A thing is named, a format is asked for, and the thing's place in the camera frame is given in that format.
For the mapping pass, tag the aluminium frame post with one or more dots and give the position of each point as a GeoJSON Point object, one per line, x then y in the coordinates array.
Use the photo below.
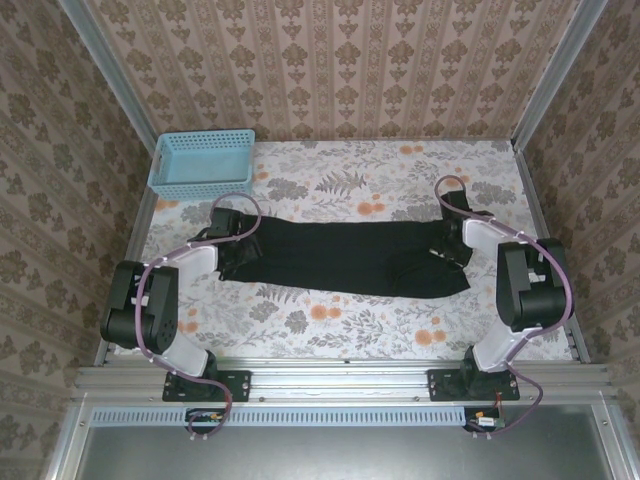
{"type": "Point", "coordinates": [114, 75]}
{"type": "Point", "coordinates": [554, 75]}

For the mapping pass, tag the small electronics board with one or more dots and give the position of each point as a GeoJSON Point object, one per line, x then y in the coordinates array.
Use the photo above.
{"type": "Point", "coordinates": [205, 416]}
{"type": "Point", "coordinates": [487, 422]}

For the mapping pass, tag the aluminium mounting rail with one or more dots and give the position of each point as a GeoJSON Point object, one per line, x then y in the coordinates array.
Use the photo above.
{"type": "Point", "coordinates": [340, 380]}

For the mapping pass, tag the floral table cover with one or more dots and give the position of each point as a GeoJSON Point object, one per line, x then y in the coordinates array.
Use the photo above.
{"type": "Point", "coordinates": [350, 330]}

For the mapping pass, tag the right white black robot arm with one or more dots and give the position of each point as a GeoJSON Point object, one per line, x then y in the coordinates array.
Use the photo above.
{"type": "Point", "coordinates": [535, 300]}

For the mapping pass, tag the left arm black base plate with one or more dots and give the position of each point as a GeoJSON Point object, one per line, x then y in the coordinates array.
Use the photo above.
{"type": "Point", "coordinates": [240, 385]}

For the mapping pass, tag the aluminium side rail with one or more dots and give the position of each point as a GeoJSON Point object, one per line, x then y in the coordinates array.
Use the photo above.
{"type": "Point", "coordinates": [132, 240]}
{"type": "Point", "coordinates": [524, 170]}

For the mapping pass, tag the blue plastic basket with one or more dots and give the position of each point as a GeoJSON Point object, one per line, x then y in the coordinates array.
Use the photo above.
{"type": "Point", "coordinates": [200, 170]}

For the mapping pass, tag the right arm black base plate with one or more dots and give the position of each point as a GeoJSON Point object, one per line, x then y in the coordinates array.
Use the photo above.
{"type": "Point", "coordinates": [440, 385]}

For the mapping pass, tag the grey metal panel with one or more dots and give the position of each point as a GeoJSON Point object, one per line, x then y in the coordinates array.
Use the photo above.
{"type": "Point", "coordinates": [325, 455]}

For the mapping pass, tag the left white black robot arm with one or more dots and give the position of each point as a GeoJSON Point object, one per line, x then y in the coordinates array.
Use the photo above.
{"type": "Point", "coordinates": [140, 300]}

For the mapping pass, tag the black t-shirt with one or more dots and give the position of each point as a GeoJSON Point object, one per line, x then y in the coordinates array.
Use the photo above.
{"type": "Point", "coordinates": [350, 255]}

